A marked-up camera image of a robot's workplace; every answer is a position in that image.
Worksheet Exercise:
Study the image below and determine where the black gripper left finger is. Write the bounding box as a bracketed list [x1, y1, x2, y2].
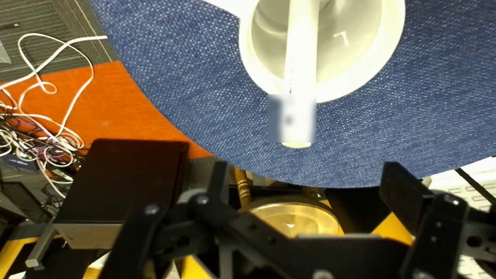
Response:
[98, 160, 292, 279]

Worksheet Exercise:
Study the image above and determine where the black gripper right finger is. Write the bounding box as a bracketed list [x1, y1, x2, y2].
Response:
[379, 162, 496, 279]

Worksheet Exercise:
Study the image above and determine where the white marker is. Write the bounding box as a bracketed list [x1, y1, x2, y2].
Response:
[279, 0, 323, 151]

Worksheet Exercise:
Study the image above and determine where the tall black flat panel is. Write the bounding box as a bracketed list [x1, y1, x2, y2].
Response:
[53, 138, 193, 251]

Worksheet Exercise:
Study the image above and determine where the dark blue round tablecloth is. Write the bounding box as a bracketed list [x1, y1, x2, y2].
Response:
[90, 0, 496, 191]

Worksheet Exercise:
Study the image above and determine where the orange floor mat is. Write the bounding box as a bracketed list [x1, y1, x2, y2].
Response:
[0, 61, 214, 162]

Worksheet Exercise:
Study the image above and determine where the white ceramic mug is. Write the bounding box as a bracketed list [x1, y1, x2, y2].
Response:
[207, 0, 408, 106]

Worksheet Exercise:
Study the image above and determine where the black floor object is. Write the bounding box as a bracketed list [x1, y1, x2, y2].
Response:
[0, 154, 59, 234]

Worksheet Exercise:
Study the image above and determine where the white floor cable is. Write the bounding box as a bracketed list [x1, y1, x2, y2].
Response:
[0, 31, 111, 202]

